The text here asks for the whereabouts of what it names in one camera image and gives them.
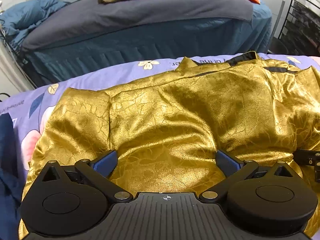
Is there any navy blue cloth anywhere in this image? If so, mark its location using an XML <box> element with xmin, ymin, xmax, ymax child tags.
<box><xmin>0</xmin><ymin>114</ymin><xmax>28</xmax><ymax>240</ymax></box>

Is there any gold satin jacket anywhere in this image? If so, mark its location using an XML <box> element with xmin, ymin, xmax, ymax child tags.
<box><xmin>19</xmin><ymin>51</ymin><xmax>320</xmax><ymax>240</ymax></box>

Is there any blue duvet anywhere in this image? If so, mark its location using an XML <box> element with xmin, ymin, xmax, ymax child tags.
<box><xmin>0</xmin><ymin>0</ymin><xmax>71</xmax><ymax>48</ymax></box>

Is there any black wire rack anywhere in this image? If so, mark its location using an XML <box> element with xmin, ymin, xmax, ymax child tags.
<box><xmin>277</xmin><ymin>0</ymin><xmax>320</xmax><ymax>57</ymax></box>

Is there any purple floral bed sheet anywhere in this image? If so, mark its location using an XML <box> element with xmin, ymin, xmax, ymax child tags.
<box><xmin>0</xmin><ymin>52</ymin><xmax>320</xmax><ymax>240</ymax></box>

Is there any bed with blue skirt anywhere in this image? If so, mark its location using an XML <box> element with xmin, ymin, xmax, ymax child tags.
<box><xmin>20</xmin><ymin>0</ymin><xmax>273</xmax><ymax>88</ymax></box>

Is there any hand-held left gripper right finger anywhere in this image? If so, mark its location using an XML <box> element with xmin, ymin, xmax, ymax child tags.
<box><xmin>199</xmin><ymin>149</ymin><xmax>298</xmax><ymax>202</ymax></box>

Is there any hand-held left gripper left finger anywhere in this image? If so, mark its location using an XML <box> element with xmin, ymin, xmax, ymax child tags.
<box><xmin>40</xmin><ymin>150</ymin><xmax>132</xmax><ymax>202</ymax></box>

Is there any grey blanket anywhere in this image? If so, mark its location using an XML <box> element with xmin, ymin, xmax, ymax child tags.
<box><xmin>21</xmin><ymin>0</ymin><xmax>254</xmax><ymax>52</ymax></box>

